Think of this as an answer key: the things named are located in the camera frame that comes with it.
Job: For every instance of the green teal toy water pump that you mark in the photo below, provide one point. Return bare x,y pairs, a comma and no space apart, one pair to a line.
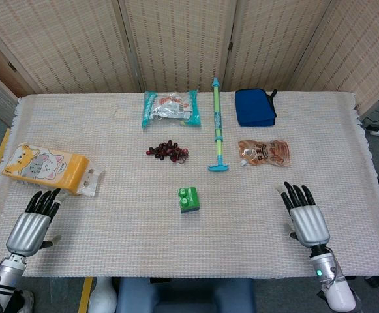
218,130

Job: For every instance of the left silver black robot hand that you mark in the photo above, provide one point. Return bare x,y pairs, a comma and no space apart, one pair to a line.
29,228

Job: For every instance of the green toy block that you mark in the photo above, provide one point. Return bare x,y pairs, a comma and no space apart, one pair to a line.
187,200

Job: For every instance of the teal silver snack bag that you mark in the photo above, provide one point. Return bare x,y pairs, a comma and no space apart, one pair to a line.
171,109

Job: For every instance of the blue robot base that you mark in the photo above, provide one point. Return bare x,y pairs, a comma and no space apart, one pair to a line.
186,295

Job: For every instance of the beige woven tablecloth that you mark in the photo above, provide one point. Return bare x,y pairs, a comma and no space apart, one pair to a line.
189,228

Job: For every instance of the woven folding screen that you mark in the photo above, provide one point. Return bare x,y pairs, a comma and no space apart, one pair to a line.
189,42

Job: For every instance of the blue zipper pouch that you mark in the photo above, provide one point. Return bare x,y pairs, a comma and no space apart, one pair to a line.
255,107

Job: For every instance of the orange spouted drink pouch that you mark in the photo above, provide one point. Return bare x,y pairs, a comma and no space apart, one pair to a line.
264,153

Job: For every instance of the bunch of dark red grapes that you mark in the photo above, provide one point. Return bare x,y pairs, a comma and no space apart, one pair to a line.
168,152

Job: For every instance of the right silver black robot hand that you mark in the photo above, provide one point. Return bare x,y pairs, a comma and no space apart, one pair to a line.
308,225

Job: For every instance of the yellow cat print tissue pack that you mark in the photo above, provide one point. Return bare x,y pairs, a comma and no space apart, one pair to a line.
50,168

